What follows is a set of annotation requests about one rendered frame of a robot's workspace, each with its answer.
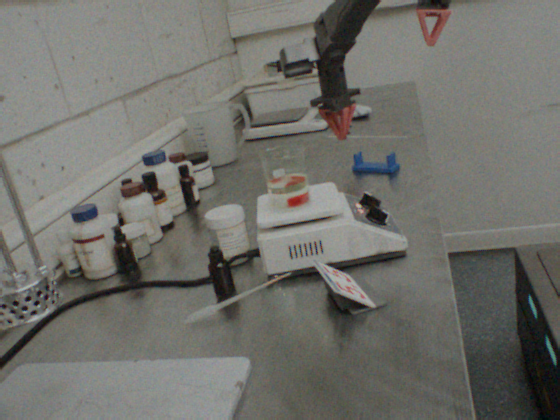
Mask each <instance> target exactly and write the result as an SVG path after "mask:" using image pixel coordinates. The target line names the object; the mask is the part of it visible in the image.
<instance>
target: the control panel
mask: <svg viewBox="0 0 560 420"><path fill-rule="evenodd" d="M344 197H345V199H346V202H347V204H348V206H349V209H350V211H351V213H352V215H353V218H354V220H355V221H357V222H360V223H363V224H366V225H369V226H372V227H375V228H379V229H382V230H388V231H390V232H393V233H396V234H399V235H403V234H402V232H401V230H400V229H399V228H398V227H397V225H396V223H395V222H394V220H393V218H392V217H391V215H390V217H389V219H388V221H387V225H386V226H381V225H377V224H375V223H373V222H371V221H369V220H367V219H366V218H365V215H366V214H367V213H368V211H369V210H368V209H365V208H363V207H362V206H361V207H358V206H356V205H357V204H358V205H359V201H361V199H359V198H356V197H353V196H350V195H347V194H344ZM358 209H361V210H363V212H360V211H358ZM403 236H404V235H403Z"/></svg>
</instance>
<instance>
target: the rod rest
mask: <svg viewBox="0 0 560 420"><path fill-rule="evenodd" d="M353 160H354V165H353V166H352V167H351V169H352V171H354V172H373V173H394V172H395V171H397V170H398V169H400V165H399V164H397V163H396V161H395V153H394V152H391V153H390V155H386V162H387V163H371V162H363V158H362V151H358V154H357V155H356V154H353Z"/></svg>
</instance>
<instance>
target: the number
mask: <svg viewBox="0 0 560 420"><path fill-rule="evenodd" d="M319 264H320V265H321V266H322V267H323V269H324V270H325V271H326V273H327V274H328V275H329V276H330V278H331V279H332V280H333V281H334V283H335V284H336V285H337V286H338V287H339V288H340V289H341V291H343V292H346V293H348V294H350V295H353V296H355V297H357V298H360V299H362V300H364V301H367V302H369V303H371V302H370V301H369V300H368V299H367V298H366V297H365V296H364V294H363V293H362V292H361V291H360V290H359V289H358V287H357V286H356V285H355V284H354V283H352V281H351V280H350V279H349V278H348V277H347V276H346V275H345V274H343V273H341V272H339V271H337V270H335V269H332V268H330V267H328V266H326V265H323V264H321V263H319Z"/></svg>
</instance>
